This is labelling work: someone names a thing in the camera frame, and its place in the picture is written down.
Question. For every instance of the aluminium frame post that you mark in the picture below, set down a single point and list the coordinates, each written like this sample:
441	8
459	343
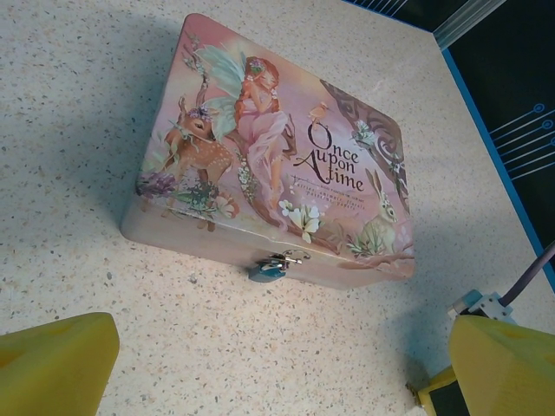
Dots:
464	26

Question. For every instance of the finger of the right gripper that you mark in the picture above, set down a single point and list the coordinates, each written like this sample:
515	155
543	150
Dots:
438	398

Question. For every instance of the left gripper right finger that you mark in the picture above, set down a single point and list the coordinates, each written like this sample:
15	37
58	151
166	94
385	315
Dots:
507	372

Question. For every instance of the pink fairy print tin box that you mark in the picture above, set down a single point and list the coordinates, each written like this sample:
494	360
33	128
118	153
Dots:
260	151

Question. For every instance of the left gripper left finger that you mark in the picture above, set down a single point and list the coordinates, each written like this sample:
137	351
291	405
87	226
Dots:
52	368

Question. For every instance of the dark circuit print side panel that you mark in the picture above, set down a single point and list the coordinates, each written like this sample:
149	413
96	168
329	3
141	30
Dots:
511	108

